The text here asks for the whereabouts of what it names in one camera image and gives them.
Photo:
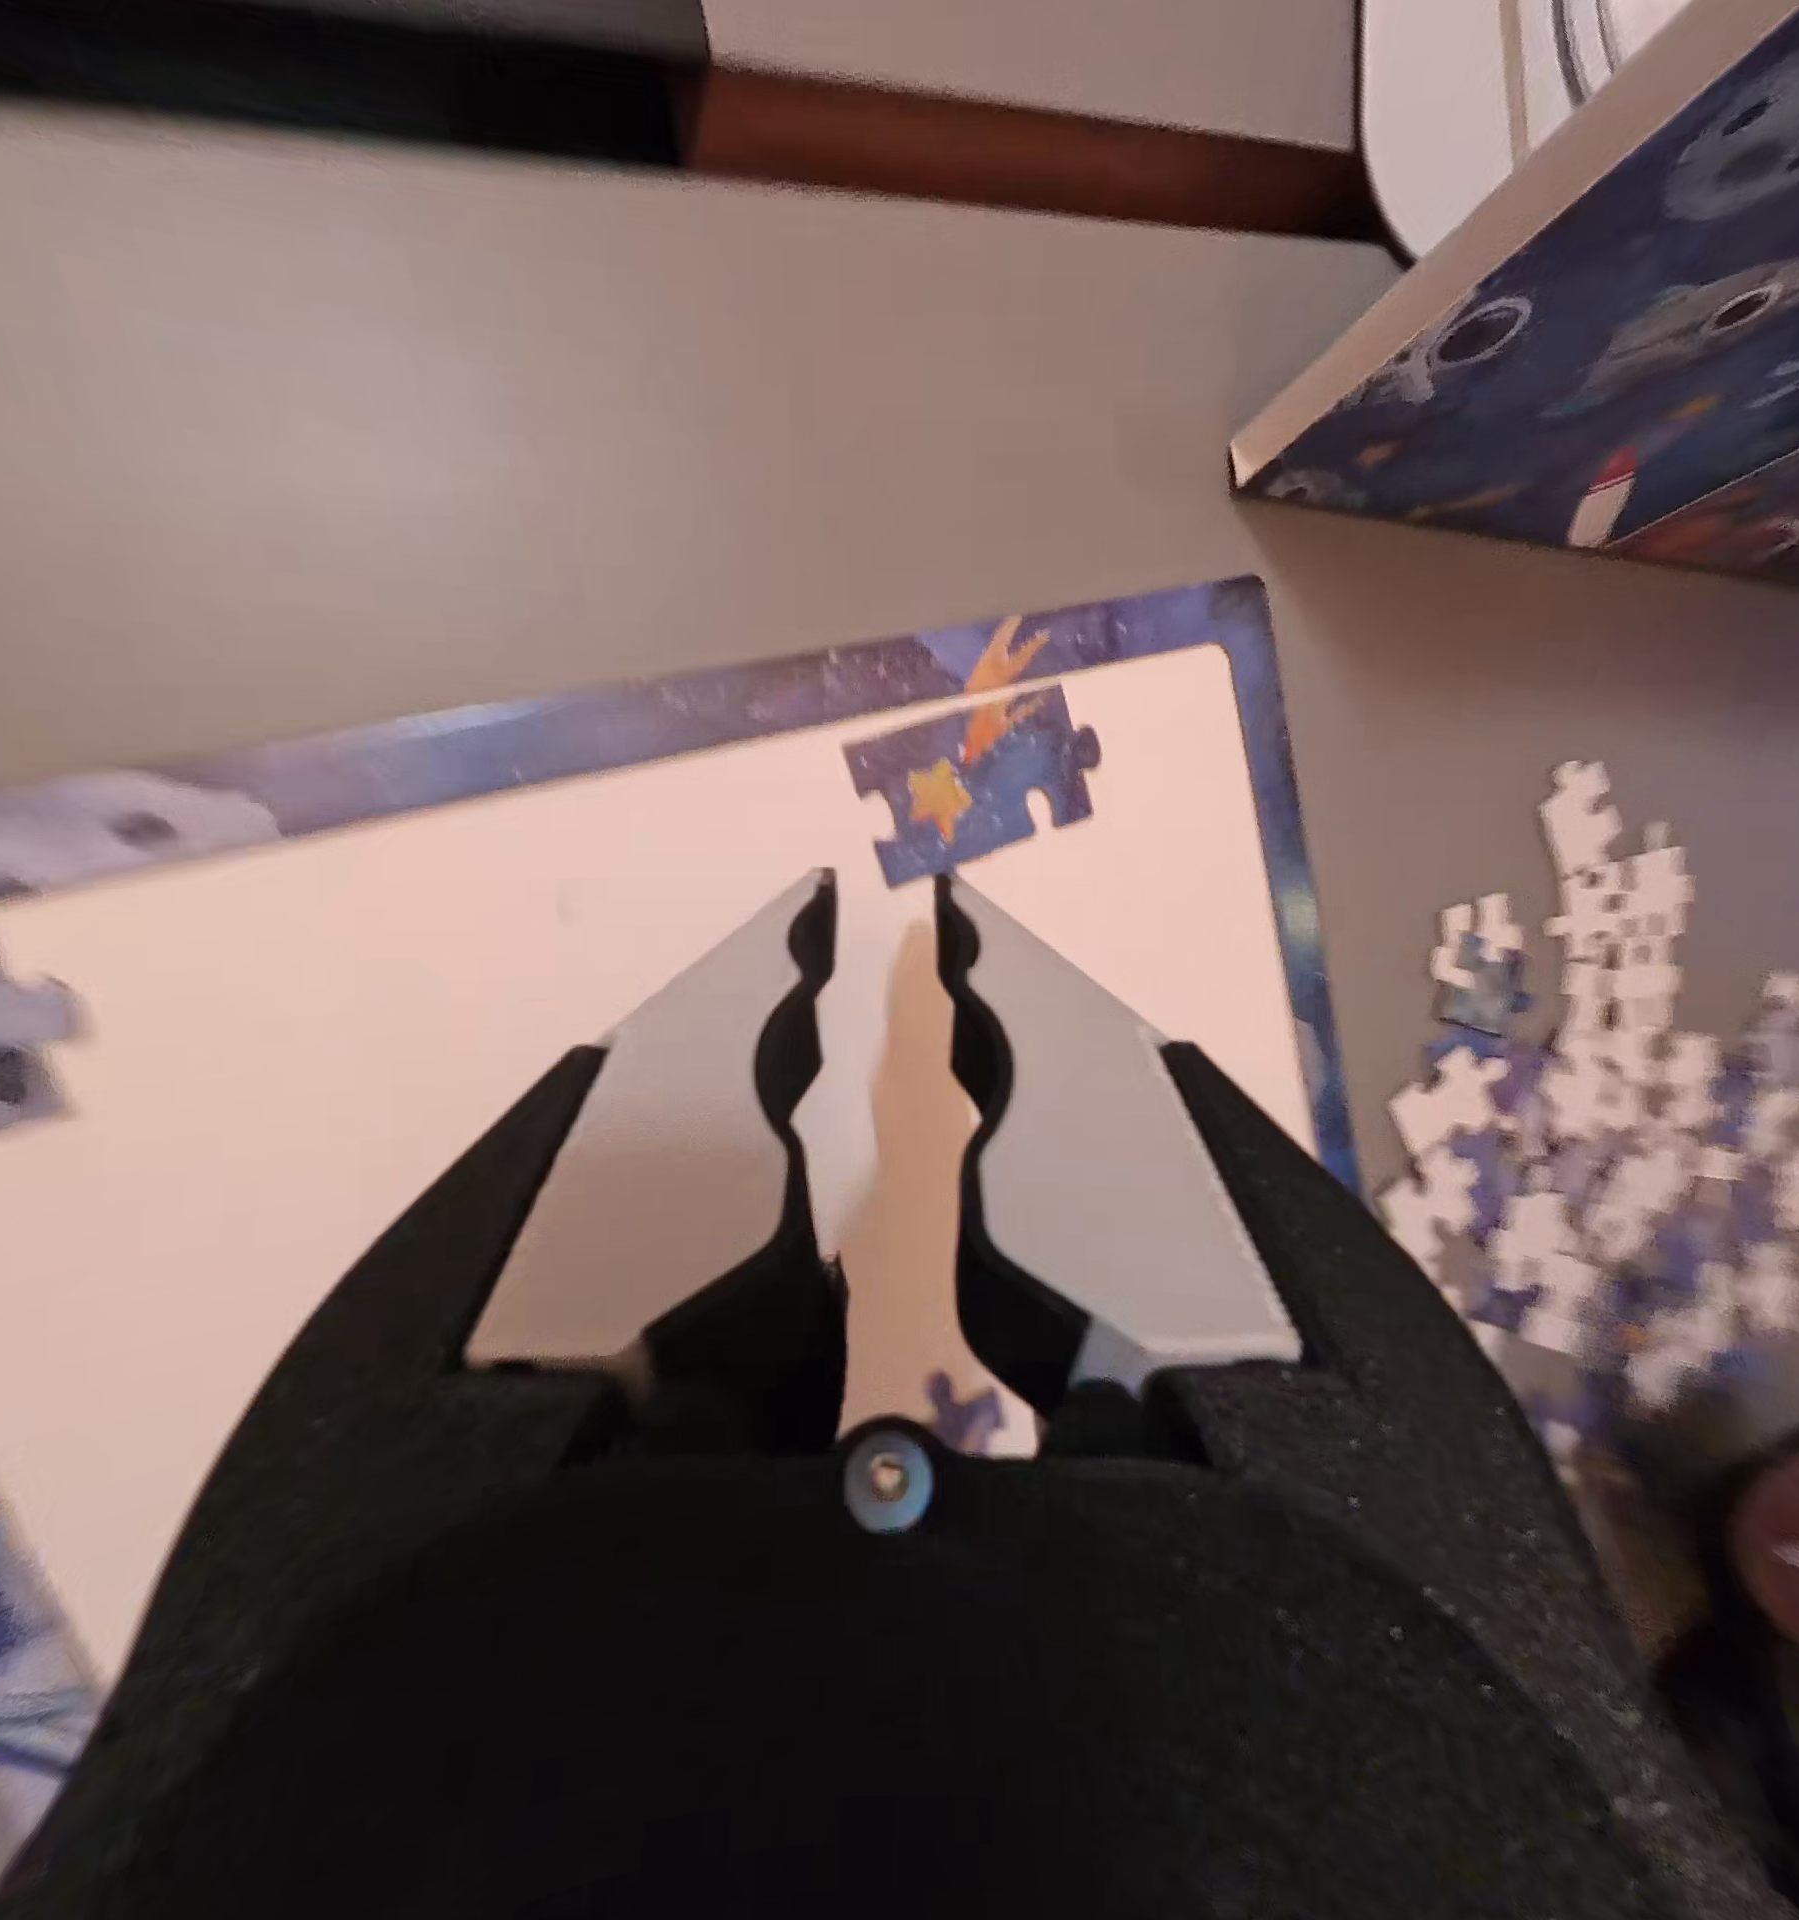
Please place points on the dark grey desk flap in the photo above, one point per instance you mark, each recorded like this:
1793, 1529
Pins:
314, 61

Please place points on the pile of jigsaw puzzle pieces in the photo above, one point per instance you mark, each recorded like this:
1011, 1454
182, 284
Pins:
1589, 1125

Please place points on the blue framed puzzle board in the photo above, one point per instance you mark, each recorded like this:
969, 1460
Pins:
387, 1050

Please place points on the illustrated puzzle box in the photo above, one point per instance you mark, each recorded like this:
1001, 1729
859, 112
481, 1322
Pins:
1589, 374

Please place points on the white round object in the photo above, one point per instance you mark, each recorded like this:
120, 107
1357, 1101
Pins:
1439, 121

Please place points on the blue grey puzzle piece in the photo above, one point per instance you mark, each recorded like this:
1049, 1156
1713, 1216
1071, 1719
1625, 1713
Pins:
14, 1034

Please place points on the blue star puzzle piece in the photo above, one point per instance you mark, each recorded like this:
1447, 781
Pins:
913, 824

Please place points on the grey desk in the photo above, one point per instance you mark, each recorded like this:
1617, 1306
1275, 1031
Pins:
539, 374

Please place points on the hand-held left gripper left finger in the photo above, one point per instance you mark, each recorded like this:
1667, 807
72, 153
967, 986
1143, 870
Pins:
643, 1184

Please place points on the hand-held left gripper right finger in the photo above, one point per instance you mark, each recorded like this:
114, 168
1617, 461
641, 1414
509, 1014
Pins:
1139, 1215

